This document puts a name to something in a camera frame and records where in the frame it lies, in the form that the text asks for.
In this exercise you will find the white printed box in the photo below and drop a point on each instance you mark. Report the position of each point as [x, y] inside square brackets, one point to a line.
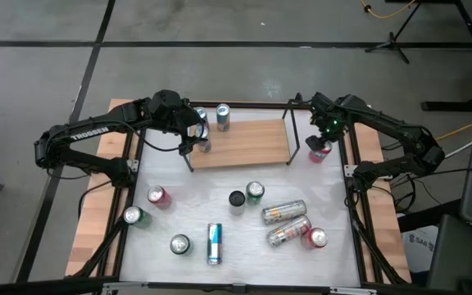
[418, 246]

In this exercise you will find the white glossy table mat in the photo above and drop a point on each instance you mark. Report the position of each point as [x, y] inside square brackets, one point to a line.
[158, 266]

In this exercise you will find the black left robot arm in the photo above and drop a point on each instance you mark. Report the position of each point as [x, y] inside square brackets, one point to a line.
[96, 131]

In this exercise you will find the black aluminium table frame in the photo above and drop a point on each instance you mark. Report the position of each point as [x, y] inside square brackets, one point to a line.
[244, 104]

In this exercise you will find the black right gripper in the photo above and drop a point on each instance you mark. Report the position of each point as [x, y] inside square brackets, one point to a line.
[326, 121]

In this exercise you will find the silver Celsius can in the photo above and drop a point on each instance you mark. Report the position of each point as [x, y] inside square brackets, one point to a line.
[284, 212]
[288, 231]

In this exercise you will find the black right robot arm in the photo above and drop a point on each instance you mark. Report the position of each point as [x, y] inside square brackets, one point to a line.
[383, 123]

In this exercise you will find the black desk frame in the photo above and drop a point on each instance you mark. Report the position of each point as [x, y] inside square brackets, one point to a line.
[457, 105]

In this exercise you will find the green soda can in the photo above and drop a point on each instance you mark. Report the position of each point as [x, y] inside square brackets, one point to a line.
[179, 244]
[255, 189]
[134, 215]

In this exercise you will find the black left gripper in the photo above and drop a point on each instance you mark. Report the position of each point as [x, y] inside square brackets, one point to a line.
[187, 123]

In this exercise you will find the black tripod stand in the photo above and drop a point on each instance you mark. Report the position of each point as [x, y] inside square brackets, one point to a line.
[391, 44]

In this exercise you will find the red Fanta can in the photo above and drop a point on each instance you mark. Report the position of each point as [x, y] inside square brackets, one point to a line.
[316, 237]
[320, 157]
[157, 194]

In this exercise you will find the wooden shelf with black frame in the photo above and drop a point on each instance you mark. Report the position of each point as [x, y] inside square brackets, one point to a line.
[244, 143]

